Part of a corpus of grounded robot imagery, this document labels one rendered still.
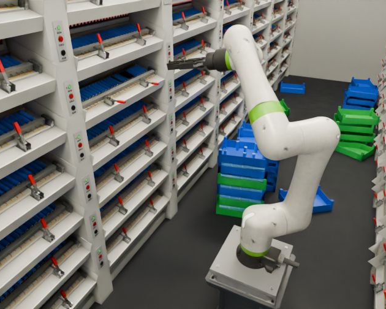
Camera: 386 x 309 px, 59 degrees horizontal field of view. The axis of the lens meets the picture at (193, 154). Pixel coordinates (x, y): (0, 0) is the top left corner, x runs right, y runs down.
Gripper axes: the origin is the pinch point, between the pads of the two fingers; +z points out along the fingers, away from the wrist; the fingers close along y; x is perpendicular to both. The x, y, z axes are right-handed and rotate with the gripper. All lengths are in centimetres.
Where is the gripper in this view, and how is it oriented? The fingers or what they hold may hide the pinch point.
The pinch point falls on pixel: (176, 65)
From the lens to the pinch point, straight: 160.6
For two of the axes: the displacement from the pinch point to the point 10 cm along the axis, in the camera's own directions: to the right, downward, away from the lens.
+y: 4.4, -4.4, 7.8
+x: -1.9, -9.0, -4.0
